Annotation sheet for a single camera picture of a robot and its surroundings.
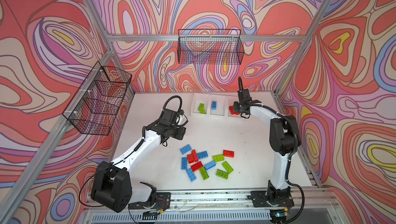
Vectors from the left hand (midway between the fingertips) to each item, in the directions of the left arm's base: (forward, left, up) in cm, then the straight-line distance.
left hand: (182, 129), depth 85 cm
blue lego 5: (-22, -5, -11) cm, 25 cm away
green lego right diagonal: (-18, -25, -12) cm, 33 cm away
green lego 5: (-21, -21, -11) cm, 32 cm away
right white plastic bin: (+14, -31, -9) cm, 35 cm away
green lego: (+23, -11, -10) cm, 27 cm away
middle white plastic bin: (+19, -25, -10) cm, 32 cm away
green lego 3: (-12, -20, -11) cm, 26 cm away
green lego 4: (-21, -12, -10) cm, 26 cm away
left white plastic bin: (+31, -8, -8) cm, 33 cm away
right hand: (+19, -37, -6) cm, 42 cm away
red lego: (+22, -32, -11) cm, 41 cm away
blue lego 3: (-15, -1, -11) cm, 19 cm away
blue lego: (+25, -20, -9) cm, 33 cm away
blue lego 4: (-16, -15, -11) cm, 25 cm away
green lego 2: (+23, -11, -10) cm, 27 cm away
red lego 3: (-17, -7, -12) cm, 22 cm away
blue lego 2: (-7, -1, -11) cm, 13 cm away
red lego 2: (-10, -26, -11) cm, 30 cm away
